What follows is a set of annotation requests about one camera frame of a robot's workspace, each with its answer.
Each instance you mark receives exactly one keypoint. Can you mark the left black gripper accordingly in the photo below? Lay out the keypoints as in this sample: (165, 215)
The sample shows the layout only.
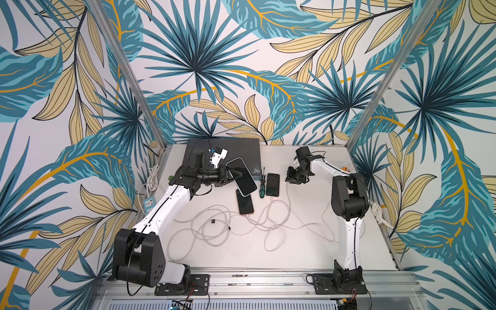
(223, 174)

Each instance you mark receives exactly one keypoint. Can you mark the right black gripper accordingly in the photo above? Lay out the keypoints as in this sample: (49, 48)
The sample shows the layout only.
(294, 175)

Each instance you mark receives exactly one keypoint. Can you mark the white-edged black phone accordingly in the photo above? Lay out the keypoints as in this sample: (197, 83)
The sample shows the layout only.
(273, 185)

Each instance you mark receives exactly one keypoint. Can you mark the pink-edged black phone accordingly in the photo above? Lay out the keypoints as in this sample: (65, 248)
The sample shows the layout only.
(245, 204)

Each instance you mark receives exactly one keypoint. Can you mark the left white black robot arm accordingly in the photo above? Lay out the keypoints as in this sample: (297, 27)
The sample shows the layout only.
(138, 252)

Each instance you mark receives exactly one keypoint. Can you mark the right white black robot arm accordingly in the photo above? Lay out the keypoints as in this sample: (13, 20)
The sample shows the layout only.
(350, 203)

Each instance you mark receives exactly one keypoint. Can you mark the light blue power strip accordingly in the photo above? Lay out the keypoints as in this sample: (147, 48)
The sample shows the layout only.
(148, 204)

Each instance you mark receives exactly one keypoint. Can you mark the grey network switch box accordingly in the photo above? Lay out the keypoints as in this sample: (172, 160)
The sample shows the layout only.
(248, 149)

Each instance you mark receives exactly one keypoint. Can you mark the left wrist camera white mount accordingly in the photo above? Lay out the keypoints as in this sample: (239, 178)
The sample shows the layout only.
(217, 155)

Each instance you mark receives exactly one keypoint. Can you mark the green handled screwdriver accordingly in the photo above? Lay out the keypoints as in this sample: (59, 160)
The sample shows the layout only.
(262, 189)

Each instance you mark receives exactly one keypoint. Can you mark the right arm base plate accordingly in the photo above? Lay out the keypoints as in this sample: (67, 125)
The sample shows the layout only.
(329, 284)

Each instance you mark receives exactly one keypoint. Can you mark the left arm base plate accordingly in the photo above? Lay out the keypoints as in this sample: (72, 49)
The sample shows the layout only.
(191, 285)

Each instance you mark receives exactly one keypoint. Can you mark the left aluminium corner post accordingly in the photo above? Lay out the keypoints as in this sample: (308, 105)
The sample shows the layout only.
(105, 25)

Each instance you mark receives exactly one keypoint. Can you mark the aluminium corner post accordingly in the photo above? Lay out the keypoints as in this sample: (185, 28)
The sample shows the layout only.
(410, 41)
(105, 25)

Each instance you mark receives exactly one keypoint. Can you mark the aluminium front rail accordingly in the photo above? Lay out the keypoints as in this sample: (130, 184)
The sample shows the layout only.
(217, 288)

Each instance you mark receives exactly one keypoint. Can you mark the right aluminium corner post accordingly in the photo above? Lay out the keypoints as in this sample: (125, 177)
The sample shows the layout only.
(410, 41)

